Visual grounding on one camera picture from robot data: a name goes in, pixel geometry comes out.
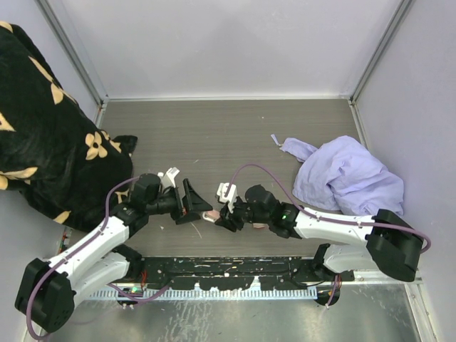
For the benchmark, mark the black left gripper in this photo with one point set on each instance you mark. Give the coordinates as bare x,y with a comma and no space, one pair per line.
191,201

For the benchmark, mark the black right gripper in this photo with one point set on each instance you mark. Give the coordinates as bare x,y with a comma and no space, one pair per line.
229,220

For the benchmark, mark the pink stapler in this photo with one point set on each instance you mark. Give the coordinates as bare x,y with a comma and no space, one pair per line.
211,216

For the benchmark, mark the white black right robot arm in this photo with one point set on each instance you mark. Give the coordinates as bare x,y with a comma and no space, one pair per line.
383,241

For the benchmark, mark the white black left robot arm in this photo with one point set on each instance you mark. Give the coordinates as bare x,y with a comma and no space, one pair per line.
51,290

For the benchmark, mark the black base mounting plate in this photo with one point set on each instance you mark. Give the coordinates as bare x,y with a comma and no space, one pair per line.
226,273

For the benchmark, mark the lavender crumpled cloth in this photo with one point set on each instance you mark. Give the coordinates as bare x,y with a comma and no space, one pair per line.
342,175

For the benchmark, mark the black floral blanket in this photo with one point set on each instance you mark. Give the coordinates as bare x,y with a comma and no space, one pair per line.
51,152

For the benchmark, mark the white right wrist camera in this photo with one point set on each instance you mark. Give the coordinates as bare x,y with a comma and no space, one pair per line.
226,194

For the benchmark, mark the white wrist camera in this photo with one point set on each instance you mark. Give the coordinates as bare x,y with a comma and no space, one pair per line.
168,178
226,194

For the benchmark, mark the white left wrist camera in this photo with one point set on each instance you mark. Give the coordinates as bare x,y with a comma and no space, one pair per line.
168,178

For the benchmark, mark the white slotted cable duct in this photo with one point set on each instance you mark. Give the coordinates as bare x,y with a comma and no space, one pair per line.
254,293

